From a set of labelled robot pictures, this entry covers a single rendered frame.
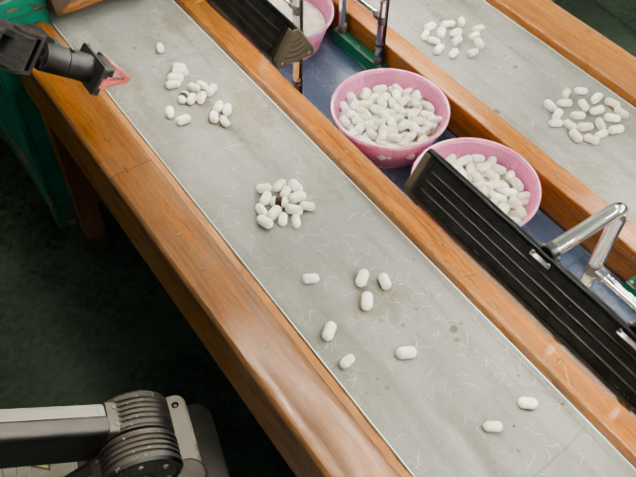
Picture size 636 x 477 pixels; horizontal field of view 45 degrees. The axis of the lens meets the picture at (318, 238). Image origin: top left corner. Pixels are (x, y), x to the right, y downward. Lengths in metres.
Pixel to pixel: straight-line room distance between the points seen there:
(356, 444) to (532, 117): 0.90
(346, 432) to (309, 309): 0.26
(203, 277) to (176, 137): 0.41
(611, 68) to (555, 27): 0.19
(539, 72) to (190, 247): 0.96
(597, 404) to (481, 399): 0.19
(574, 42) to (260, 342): 1.12
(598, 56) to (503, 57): 0.22
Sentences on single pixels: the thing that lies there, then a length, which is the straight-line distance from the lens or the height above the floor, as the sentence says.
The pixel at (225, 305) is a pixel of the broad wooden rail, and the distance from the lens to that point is 1.38.
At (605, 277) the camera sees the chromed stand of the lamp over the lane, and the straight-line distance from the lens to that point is 1.25.
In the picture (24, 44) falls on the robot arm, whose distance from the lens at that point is 1.52.
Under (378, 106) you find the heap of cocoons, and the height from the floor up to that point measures 0.75.
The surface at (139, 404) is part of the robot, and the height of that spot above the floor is 0.79.
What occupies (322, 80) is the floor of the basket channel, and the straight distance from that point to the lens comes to 1.93.
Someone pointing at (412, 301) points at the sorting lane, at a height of 0.74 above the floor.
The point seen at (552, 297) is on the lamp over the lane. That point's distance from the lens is 1.05.
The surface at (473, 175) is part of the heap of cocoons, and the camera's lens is 1.65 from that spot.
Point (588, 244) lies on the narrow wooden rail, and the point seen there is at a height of 0.69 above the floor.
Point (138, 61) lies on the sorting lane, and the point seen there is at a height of 0.74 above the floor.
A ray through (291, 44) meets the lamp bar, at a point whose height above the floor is 1.08.
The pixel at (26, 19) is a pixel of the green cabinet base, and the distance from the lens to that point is 2.06.
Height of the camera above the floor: 1.91
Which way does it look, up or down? 51 degrees down
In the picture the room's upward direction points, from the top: 2 degrees clockwise
